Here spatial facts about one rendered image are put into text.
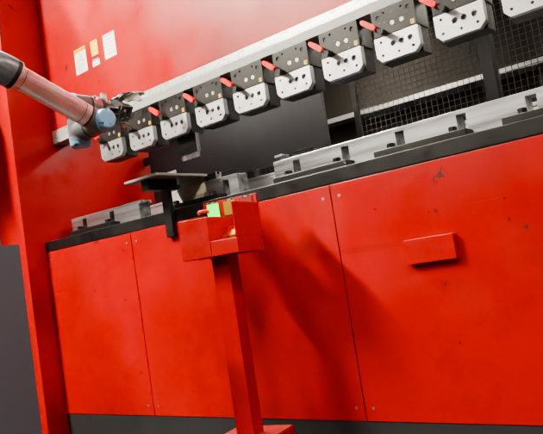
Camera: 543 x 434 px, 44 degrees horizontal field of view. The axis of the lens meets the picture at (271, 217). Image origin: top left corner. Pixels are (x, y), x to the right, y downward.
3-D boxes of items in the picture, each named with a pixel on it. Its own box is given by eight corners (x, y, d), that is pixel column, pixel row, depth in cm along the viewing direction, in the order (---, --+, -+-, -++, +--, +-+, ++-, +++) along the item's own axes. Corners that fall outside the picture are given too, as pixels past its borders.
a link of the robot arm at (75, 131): (83, 141, 227) (78, 110, 228) (65, 149, 234) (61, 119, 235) (102, 143, 233) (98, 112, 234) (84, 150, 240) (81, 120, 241)
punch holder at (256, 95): (235, 114, 244) (228, 71, 245) (250, 116, 251) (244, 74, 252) (266, 103, 235) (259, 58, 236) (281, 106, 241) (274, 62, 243)
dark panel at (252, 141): (159, 228, 352) (147, 147, 356) (161, 228, 354) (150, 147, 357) (335, 187, 283) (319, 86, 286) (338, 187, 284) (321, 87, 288)
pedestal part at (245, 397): (237, 437, 198) (210, 257, 203) (246, 430, 204) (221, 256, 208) (254, 436, 196) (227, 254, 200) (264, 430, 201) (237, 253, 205)
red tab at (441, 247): (407, 265, 189) (402, 240, 190) (410, 264, 191) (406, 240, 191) (457, 258, 180) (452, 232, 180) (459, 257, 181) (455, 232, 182)
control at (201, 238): (183, 261, 201) (174, 203, 203) (211, 258, 216) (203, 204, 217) (239, 251, 192) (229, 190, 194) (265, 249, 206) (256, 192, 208)
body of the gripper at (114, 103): (128, 125, 252) (102, 122, 242) (115, 115, 256) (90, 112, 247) (134, 107, 249) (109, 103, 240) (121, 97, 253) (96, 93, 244)
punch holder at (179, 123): (162, 140, 269) (157, 101, 270) (177, 141, 275) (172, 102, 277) (188, 131, 259) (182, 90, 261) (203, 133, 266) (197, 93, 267)
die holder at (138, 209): (73, 239, 311) (71, 219, 311) (84, 238, 315) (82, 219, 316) (143, 221, 280) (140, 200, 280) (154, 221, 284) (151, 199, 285)
